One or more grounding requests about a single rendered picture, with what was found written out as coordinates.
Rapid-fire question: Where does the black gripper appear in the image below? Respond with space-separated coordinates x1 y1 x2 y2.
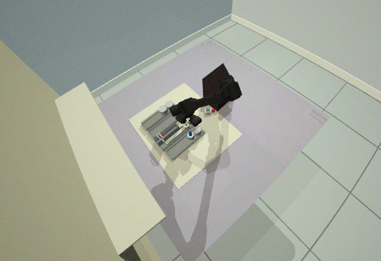
187 114 202 127

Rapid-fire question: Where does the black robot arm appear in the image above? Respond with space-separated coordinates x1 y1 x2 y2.
169 75 242 124

